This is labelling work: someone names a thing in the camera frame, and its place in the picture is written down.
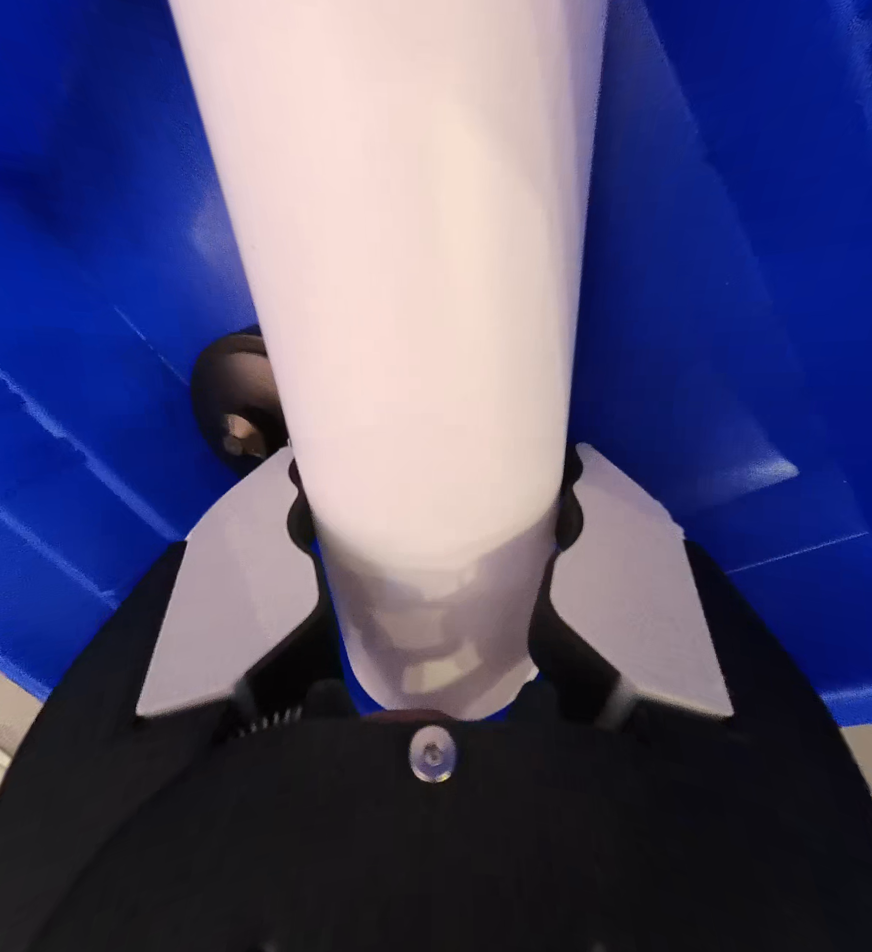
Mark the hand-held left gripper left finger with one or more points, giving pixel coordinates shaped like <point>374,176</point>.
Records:
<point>228,603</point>

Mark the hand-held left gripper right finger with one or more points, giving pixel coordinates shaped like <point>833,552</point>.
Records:
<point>637,588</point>

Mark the black bottle lid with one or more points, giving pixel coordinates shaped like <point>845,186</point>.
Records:
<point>235,409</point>

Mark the white bottle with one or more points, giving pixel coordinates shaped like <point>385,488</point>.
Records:
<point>406,298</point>

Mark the blue plastic bin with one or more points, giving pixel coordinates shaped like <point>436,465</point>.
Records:
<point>734,223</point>

